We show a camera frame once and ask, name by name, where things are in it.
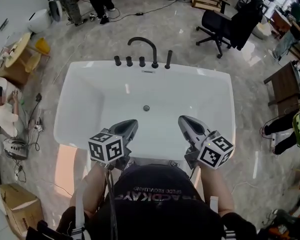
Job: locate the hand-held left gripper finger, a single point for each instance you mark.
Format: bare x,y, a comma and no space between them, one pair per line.
118,124
134,130

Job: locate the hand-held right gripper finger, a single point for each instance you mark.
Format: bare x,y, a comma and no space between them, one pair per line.
197,122
184,129

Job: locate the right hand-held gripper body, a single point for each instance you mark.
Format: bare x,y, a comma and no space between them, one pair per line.
212,150

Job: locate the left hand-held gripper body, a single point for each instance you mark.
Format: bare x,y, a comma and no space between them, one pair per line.
106,147

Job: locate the round metal drain stopper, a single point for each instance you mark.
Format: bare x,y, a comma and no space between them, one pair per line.
146,107

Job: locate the white bathtub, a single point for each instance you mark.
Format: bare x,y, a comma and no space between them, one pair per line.
165,94

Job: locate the person's right forearm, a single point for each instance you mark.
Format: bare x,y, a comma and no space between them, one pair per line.
218,184

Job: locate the person's left forearm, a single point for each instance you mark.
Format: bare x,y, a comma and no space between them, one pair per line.
92,186

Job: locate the black faucet knob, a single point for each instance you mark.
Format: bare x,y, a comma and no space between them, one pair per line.
142,61
117,60
129,61

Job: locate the black hand shower wand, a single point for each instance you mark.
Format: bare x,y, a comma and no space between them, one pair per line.
168,59

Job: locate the person's black printed shirt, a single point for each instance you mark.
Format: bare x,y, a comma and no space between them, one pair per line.
155,209

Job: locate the black gooseneck faucet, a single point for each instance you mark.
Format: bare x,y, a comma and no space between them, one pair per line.
154,51

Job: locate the grey floor appliance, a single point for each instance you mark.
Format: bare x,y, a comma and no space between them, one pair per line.
15,149

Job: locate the dark wooden table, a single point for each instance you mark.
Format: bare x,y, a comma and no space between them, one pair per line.
282,84

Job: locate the black office chair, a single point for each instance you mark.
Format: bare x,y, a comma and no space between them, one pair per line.
215,26

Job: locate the large brown cardboard box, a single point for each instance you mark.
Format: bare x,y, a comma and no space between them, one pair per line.
22,209

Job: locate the yellow bin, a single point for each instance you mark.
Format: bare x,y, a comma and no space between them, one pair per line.
43,45

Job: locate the black jacket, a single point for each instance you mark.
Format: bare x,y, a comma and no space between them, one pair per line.
247,21

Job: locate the round wooden table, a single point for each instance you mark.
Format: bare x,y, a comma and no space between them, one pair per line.
17,49

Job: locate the white rounded appliance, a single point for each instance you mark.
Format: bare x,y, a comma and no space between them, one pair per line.
38,21

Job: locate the white round fan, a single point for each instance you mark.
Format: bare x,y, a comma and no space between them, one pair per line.
55,10

